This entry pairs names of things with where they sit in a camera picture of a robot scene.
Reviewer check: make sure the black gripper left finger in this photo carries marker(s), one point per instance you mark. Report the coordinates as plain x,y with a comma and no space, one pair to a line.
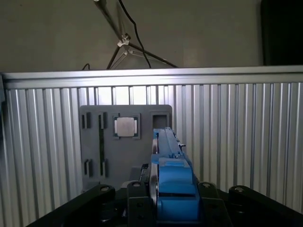
137,203

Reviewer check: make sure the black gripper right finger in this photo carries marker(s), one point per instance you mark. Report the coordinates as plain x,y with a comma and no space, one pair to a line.
210,205

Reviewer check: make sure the hard disk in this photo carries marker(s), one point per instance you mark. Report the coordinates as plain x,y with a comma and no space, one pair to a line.
175,184

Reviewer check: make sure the black metal stand post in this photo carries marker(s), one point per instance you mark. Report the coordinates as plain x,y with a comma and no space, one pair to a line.
284,30

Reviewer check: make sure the silver CPU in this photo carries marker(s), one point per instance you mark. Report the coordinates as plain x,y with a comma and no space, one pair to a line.
124,126

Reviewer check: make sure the grey parts rack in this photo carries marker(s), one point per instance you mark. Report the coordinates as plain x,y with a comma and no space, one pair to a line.
123,151

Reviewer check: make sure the grey metal tripod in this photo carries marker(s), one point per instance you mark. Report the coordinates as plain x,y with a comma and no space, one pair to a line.
123,43

